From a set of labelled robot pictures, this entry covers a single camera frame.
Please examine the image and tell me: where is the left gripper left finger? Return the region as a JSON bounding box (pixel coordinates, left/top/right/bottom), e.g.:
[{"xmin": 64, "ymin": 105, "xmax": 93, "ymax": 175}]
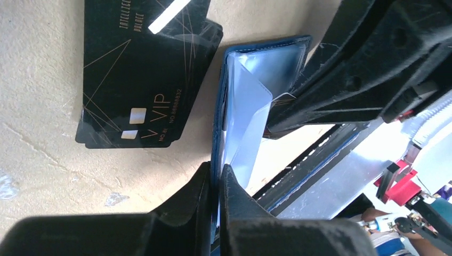
[{"xmin": 1, "ymin": 162, "xmax": 211, "ymax": 255}]

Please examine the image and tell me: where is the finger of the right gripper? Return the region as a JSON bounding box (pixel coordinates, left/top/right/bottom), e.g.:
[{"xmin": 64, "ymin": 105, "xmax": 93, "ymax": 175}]
[
  {"xmin": 291, "ymin": 0, "xmax": 375, "ymax": 95},
  {"xmin": 268, "ymin": 1, "xmax": 451, "ymax": 132}
]

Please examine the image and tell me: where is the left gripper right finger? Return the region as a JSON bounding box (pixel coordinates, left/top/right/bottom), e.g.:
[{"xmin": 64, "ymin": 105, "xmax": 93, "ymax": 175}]
[{"xmin": 219, "ymin": 164, "xmax": 377, "ymax": 255}]

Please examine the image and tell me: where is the blue leather card holder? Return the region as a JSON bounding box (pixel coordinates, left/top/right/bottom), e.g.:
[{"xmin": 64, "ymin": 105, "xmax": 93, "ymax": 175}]
[{"xmin": 210, "ymin": 34, "xmax": 313, "ymax": 188}]

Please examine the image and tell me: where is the black credit card stack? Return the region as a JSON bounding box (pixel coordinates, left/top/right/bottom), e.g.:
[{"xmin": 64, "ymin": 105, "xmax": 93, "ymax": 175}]
[{"xmin": 75, "ymin": 1, "xmax": 223, "ymax": 149}]

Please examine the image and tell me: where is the red black clamp fixture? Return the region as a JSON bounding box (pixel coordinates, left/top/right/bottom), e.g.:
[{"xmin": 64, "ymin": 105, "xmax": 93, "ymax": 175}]
[{"xmin": 374, "ymin": 159, "xmax": 452, "ymax": 220}]

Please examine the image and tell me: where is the person in striped shirt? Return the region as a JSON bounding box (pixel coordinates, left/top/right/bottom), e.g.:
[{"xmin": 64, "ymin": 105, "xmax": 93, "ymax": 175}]
[{"xmin": 349, "ymin": 206, "xmax": 452, "ymax": 256}]

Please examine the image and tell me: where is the aluminium frame rail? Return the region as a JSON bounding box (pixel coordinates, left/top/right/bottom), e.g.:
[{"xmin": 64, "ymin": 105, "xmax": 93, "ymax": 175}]
[{"xmin": 269, "ymin": 120, "xmax": 410, "ymax": 219}]

